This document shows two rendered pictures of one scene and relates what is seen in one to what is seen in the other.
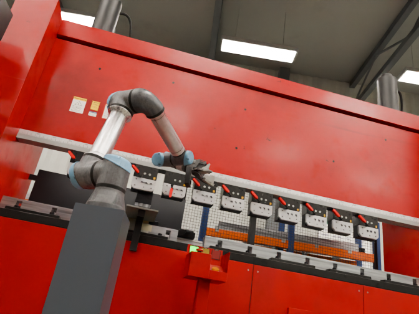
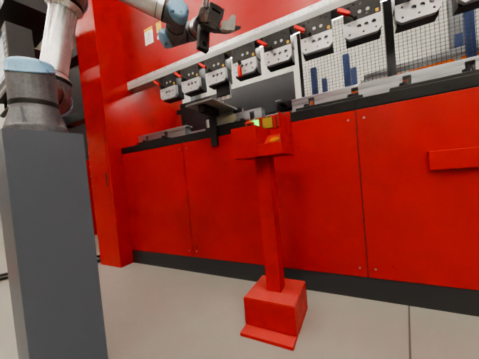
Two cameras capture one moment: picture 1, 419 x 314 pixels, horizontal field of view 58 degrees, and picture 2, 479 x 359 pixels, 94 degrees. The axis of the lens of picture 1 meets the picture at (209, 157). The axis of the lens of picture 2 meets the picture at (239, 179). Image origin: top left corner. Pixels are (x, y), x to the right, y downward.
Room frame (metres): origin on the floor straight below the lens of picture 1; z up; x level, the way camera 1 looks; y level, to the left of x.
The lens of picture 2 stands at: (1.25, -0.54, 0.60)
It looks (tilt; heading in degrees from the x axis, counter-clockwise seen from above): 2 degrees down; 38
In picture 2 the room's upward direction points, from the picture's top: 5 degrees counter-clockwise
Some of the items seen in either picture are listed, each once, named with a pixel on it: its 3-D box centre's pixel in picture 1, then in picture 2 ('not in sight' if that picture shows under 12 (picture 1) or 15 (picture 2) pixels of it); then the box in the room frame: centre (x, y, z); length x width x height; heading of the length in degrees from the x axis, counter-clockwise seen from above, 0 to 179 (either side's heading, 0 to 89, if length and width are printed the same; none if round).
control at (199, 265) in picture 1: (206, 262); (262, 134); (2.04, -0.07, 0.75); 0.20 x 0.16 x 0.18; 100
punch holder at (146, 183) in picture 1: (144, 179); (218, 72); (2.35, 0.40, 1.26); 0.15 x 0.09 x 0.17; 100
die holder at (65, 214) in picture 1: (45, 212); (164, 137); (2.27, 0.91, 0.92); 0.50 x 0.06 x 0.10; 100
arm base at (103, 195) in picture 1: (107, 200); (36, 120); (1.43, 0.36, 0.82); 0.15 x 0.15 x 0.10
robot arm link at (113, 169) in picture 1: (113, 172); (33, 82); (1.44, 0.37, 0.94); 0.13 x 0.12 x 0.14; 61
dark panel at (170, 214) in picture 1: (107, 212); (232, 115); (2.82, 0.69, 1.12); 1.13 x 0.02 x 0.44; 100
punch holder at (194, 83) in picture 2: not in sight; (193, 80); (2.32, 0.59, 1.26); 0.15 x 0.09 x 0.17; 100
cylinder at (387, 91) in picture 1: (392, 101); not in sight; (2.82, -1.55, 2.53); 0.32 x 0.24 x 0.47; 100
